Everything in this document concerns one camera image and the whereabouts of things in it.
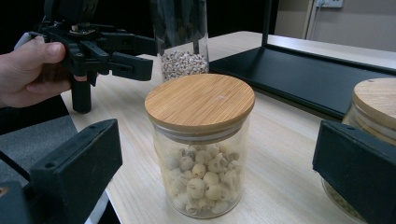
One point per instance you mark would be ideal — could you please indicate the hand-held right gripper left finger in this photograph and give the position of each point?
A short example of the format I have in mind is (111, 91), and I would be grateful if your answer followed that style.
(77, 168)

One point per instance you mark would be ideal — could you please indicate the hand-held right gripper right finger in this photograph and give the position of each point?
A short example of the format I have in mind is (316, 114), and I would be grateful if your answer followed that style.
(358, 168)

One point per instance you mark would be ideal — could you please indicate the tall glass jar of grains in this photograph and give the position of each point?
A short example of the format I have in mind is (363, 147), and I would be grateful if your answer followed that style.
(182, 62)

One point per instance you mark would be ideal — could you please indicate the short glass jar of lotus seeds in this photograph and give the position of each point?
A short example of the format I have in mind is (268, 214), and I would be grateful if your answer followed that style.
(199, 102)

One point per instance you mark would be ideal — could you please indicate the black metal two-tier rack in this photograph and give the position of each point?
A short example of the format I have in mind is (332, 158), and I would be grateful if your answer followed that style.
(295, 71)

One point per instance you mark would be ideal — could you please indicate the short glass jar of dark beans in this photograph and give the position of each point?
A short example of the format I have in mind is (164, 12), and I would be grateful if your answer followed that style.
(376, 99)

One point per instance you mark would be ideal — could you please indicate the black curtain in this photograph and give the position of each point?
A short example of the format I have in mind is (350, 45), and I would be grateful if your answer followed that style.
(236, 15)

